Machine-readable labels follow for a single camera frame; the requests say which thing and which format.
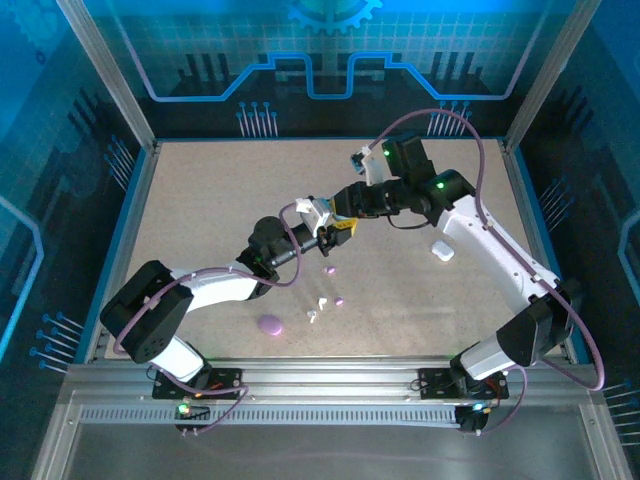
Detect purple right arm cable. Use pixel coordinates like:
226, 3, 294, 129
364, 108, 607, 436

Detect purple earbud charging case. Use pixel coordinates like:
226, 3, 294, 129
257, 313, 286, 337

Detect white earbud charging case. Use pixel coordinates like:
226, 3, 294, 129
430, 239, 456, 263

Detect aluminium frame post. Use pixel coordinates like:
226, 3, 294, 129
54, 0, 160, 151
503, 0, 602, 152

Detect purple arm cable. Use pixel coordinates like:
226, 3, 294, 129
364, 108, 607, 436
113, 201, 302, 437

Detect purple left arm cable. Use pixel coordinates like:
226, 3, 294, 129
113, 201, 302, 437

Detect grey slotted cable duct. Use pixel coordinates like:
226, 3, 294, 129
79, 403, 474, 427

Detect aluminium base beam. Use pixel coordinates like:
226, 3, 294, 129
64, 355, 601, 407

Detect black controller box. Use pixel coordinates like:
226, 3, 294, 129
455, 403, 494, 434
173, 402, 212, 435

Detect aluminium lower frame rail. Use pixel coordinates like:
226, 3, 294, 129
578, 402, 635, 480
28, 402, 81, 480

